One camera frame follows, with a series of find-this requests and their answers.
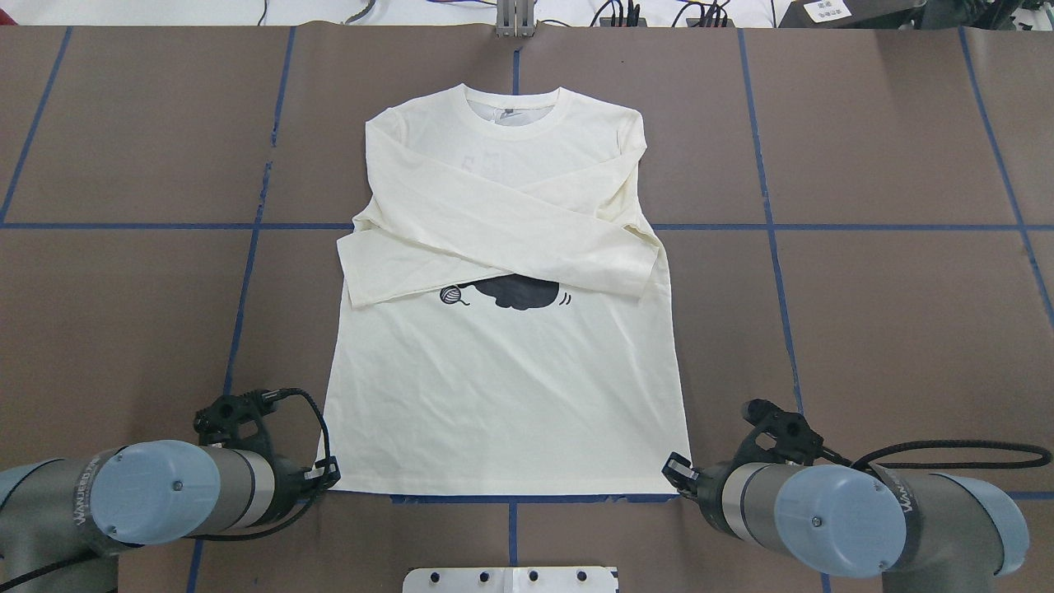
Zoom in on black left camera cable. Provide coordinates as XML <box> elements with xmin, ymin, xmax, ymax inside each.
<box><xmin>194</xmin><ymin>387</ymin><xmax>340</xmax><ymax>541</ymax></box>

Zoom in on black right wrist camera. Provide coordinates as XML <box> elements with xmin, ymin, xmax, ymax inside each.
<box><xmin>733</xmin><ymin>399</ymin><xmax>823</xmax><ymax>466</ymax></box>

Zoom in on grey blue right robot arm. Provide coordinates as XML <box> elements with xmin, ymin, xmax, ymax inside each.
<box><xmin>662</xmin><ymin>453</ymin><xmax>1031</xmax><ymax>592</ymax></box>

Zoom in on cream long-sleeve cat shirt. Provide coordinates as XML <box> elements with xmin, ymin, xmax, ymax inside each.
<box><xmin>324</xmin><ymin>84</ymin><xmax>690</xmax><ymax>497</ymax></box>

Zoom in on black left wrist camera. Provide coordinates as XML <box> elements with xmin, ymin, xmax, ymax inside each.
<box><xmin>193</xmin><ymin>390</ymin><xmax>279</xmax><ymax>460</ymax></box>

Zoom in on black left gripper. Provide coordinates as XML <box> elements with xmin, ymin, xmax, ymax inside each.
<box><xmin>264</xmin><ymin>455</ymin><xmax>341</xmax><ymax>523</ymax></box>

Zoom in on black right camera cable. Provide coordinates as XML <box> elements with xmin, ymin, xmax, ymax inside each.
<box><xmin>819</xmin><ymin>441</ymin><xmax>1053</xmax><ymax>495</ymax></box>

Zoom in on black camera cable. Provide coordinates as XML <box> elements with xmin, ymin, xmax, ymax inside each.
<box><xmin>194</xmin><ymin>387</ymin><xmax>340</xmax><ymax>541</ymax></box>
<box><xmin>819</xmin><ymin>441</ymin><xmax>1053</xmax><ymax>495</ymax></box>

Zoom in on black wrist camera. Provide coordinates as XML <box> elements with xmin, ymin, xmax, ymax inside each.
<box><xmin>733</xmin><ymin>399</ymin><xmax>823</xmax><ymax>466</ymax></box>
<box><xmin>193</xmin><ymin>390</ymin><xmax>279</xmax><ymax>460</ymax></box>

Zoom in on black box with label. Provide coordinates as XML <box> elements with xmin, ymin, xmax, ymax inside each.
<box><xmin>777</xmin><ymin>1</ymin><xmax>928</xmax><ymax>29</ymax></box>

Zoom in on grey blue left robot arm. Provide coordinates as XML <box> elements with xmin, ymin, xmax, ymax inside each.
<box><xmin>1</xmin><ymin>440</ymin><xmax>340</xmax><ymax>592</ymax></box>

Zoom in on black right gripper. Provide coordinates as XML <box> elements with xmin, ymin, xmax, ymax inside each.
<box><xmin>662</xmin><ymin>451</ymin><xmax>743</xmax><ymax>536</ymax></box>

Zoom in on grey aluminium frame post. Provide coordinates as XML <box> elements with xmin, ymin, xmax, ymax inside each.
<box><xmin>494</xmin><ymin>0</ymin><xmax>536</xmax><ymax>38</ymax></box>

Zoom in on white perforated mounting plate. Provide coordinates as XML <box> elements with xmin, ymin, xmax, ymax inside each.
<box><xmin>402</xmin><ymin>566</ymin><xmax>621</xmax><ymax>592</ymax></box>

